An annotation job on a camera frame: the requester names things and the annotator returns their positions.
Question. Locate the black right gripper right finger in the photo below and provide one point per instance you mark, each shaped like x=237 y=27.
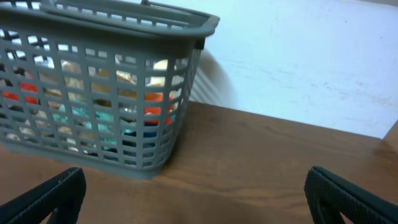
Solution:
x=330 y=198

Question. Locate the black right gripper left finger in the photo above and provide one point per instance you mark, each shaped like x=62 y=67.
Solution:
x=58 y=200

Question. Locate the teal snack wrapper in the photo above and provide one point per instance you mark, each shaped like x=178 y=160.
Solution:
x=84 y=127

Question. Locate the orange cookie package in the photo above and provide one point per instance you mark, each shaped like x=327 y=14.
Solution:
x=31 y=88

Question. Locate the beige snack bag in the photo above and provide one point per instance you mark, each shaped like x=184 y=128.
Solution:
x=122 y=76

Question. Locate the grey plastic basket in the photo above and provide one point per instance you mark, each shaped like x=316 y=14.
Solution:
x=113 y=35

